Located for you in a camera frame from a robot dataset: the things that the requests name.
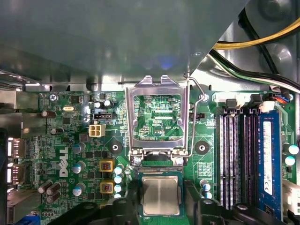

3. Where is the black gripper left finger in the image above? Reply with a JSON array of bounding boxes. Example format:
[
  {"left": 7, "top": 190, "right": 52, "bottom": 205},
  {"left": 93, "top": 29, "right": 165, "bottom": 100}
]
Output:
[{"left": 46, "top": 181, "right": 140, "bottom": 225}]

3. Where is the silver square CPU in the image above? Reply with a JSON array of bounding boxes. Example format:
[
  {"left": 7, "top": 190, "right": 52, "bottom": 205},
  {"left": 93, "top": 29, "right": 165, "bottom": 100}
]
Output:
[{"left": 137, "top": 174, "right": 186, "bottom": 218}]

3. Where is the black open PC case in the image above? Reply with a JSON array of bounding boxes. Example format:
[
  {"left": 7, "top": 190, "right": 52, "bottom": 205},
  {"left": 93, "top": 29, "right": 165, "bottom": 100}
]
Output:
[{"left": 0, "top": 0, "right": 300, "bottom": 225}]

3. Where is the blue RAM stick white label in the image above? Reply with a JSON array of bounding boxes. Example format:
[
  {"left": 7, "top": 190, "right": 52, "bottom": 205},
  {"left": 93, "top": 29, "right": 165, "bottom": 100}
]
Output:
[{"left": 255, "top": 109, "right": 284, "bottom": 222}]

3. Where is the grey power supply unit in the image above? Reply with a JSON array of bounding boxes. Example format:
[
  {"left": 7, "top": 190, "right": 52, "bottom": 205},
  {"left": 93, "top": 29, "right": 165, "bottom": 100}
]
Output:
[{"left": 0, "top": 0, "right": 251, "bottom": 85}]

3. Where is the metal socket cover frame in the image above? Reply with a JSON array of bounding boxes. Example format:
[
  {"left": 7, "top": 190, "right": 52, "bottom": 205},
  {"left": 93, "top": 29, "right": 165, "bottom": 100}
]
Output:
[{"left": 125, "top": 74, "right": 190, "bottom": 157}]

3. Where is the CPU socket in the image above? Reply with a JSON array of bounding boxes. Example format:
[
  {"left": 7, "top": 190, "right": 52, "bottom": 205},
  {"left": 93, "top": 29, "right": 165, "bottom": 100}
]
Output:
[{"left": 135, "top": 164, "right": 185, "bottom": 176}]

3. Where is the black and white wire bundle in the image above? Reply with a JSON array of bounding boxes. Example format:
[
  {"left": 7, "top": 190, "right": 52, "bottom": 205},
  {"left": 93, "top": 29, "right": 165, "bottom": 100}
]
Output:
[{"left": 207, "top": 50, "right": 300, "bottom": 94}]

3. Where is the green motherboard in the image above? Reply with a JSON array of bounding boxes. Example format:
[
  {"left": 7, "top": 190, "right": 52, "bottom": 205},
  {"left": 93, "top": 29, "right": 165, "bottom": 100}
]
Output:
[{"left": 14, "top": 90, "right": 296, "bottom": 225}]

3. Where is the yellow wire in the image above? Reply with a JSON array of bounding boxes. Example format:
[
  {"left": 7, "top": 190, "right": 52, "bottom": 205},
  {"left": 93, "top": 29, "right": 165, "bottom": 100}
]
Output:
[{"left": 212, "top": 16, "right": 300, "bottom": 50}]

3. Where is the black RAM slot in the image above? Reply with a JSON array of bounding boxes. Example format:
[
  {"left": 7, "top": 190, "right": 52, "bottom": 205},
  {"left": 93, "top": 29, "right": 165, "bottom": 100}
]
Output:
[
  {"left": 229, "top": 106, "right": 241, "bottom": 209},
  {"left": 219, "top": 106, "right": 230, "bottom": 209},
  {"left": 242, "top": 106, "right": 253, "bottom": 206}
]

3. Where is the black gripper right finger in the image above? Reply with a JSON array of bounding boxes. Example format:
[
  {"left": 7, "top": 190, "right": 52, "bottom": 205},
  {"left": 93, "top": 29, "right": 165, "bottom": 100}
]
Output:
[{"left": 184, "top": 180, "right": 285, "bottom": 225}]

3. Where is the thin wire locking lever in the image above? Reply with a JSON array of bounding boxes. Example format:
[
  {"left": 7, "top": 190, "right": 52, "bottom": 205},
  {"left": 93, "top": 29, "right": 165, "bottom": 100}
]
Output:
[{"left": 128, "top": 76, "right": 207, "bottom": 158}]

